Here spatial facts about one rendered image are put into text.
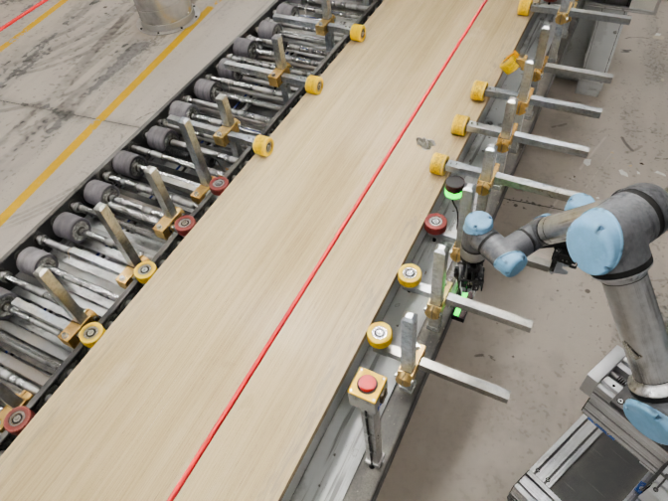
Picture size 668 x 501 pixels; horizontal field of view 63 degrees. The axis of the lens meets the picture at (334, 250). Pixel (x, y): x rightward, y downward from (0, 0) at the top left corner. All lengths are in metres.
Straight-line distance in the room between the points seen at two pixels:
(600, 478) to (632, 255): 1.36
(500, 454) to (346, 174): 1.34
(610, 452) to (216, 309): 1.57
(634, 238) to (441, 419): 1.60
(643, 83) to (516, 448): 2.82
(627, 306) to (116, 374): 1.42
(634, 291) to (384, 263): 0.90
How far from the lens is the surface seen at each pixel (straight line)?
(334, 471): 1.85
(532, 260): 1.98
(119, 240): 2.05
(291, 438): 1.60
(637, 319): 1.23
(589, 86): 4.21
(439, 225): 1.97
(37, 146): 4.56
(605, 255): 1.13
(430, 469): 2.49
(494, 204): 2.35
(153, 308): 1.94
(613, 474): 2.41
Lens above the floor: 2.38
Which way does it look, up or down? 51 degrees down
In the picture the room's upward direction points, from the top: 8 degrees counter-clockwise
